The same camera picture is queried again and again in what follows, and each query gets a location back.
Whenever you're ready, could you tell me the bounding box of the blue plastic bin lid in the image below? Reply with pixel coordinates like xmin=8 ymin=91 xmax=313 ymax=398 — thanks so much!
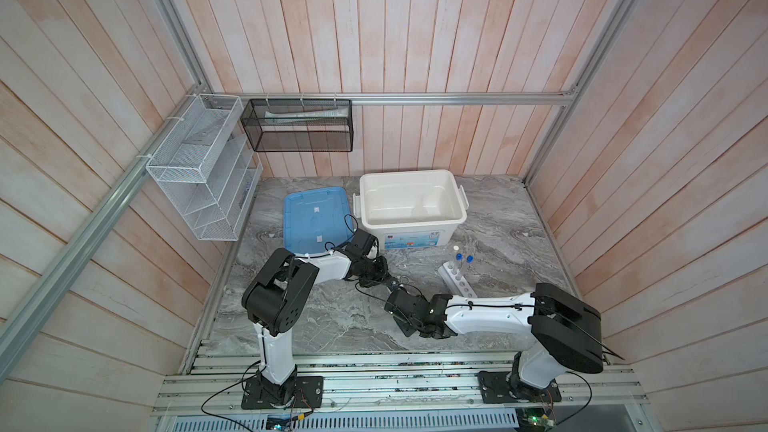
xmin=283 ymin=187 xmax=353 ymax=255

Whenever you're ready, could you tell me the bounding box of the test tube blue cap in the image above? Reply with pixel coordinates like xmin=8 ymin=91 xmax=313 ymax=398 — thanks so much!
xmin=454 ymin=253 xmax=464 ymax=280
xmin=461 ymin=255 xmax=474 ymax=278

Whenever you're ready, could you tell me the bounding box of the small clear glass beaker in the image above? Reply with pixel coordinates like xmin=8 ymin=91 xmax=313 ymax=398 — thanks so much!
xmin=411 ymin=204 xmax=430 ymax=221

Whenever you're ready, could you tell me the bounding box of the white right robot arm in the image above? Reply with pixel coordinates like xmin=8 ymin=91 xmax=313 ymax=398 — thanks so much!
xmin=384 ymin=283 xmax=604 ymax=404

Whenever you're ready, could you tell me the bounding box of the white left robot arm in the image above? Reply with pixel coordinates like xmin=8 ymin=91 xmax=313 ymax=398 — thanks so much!
xmin=241 ymin=230 xmax=399 ymax=410

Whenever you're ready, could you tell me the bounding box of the white test tube rack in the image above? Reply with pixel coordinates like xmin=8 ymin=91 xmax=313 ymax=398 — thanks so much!
xmin=438 ymin=262 xmax=477 ymax=298

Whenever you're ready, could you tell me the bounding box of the white plastic storage bin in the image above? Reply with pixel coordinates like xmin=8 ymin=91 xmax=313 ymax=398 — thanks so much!
xmin=353 ymin=170 xmax=469 ymax=250

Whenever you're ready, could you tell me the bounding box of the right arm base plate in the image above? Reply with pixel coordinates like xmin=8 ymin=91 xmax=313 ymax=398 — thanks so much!
xmin=477 ymin=371 xmax=562 ymax=404

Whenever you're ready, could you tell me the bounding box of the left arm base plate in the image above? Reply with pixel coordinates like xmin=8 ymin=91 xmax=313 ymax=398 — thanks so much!
xmin=241 ymin=376 xmax=324 ymax=410

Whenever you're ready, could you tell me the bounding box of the black wire mesh basket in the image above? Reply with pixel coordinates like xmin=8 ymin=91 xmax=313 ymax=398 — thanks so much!
xmin=240 ymin=98 xmax=354 ymax=153

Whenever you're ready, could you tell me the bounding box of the white wire mesh shelf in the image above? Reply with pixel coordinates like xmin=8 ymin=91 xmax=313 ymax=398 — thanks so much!
xmin=146 ymin=94 xmax=263 ymax=242

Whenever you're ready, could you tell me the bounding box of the aluminium frame rail back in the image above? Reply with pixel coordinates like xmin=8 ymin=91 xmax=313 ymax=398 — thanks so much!
xmin=230 ymin=92 xmax=575 ymax=106

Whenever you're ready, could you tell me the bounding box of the aluminium frame rail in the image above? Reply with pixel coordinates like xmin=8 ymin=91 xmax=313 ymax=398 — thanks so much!
xmin=1 ymin=84 xmax=208 ymax=381
xmin=230 ymin=92 xmax=575 ymax=106

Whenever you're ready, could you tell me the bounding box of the aluminium frame rail left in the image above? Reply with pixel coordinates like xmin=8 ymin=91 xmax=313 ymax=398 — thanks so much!
xmin=1 ymin=84 xmax=208 ymax=381

